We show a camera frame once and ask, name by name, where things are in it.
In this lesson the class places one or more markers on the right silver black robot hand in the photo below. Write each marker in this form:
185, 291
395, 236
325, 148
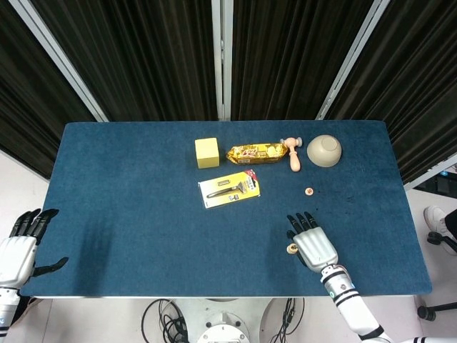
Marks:
317, 250

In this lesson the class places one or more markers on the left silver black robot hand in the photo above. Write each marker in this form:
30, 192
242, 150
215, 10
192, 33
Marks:
18, 257

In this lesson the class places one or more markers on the wooden disc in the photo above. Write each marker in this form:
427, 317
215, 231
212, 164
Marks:
288, 251
309, 192

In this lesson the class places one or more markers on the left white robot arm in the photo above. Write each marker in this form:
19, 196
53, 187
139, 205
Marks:
8, 314

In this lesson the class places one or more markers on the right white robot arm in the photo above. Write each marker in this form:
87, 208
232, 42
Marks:
348, 303

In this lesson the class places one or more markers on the wooden toy hammer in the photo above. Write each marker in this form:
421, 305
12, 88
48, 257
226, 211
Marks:
295, 162

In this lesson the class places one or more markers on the beige upturned bowl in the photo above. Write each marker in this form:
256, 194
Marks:
323, 153

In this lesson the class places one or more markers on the razor in blister pack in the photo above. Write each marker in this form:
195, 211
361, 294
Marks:
232, 189

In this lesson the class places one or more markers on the white robot torso base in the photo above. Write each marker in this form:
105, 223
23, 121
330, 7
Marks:
228, 307

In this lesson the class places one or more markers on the gold snack package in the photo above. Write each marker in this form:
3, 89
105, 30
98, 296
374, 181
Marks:
257, 153

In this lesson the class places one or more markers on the black chair base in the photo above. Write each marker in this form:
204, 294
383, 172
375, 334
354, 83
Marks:
437, 237

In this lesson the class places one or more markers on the white sneaker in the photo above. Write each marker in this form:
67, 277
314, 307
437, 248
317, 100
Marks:
433, 218

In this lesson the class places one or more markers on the black stand foot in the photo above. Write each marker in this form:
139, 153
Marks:
426, 313

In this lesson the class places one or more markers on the blue velvet table cover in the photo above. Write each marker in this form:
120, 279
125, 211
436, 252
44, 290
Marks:
143, 232

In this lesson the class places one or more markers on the black trouser leg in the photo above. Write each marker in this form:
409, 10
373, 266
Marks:
452, 219

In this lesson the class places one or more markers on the yellow cube block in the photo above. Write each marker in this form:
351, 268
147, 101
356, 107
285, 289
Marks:
207, 153

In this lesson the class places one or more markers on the dark pleated curtain panel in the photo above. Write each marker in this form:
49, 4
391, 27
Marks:
143, 60
21, 107
421, 89
285, 60

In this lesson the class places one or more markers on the white divider frame post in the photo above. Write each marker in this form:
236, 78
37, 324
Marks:
60, 60
217, 53
351, 60
428, 175

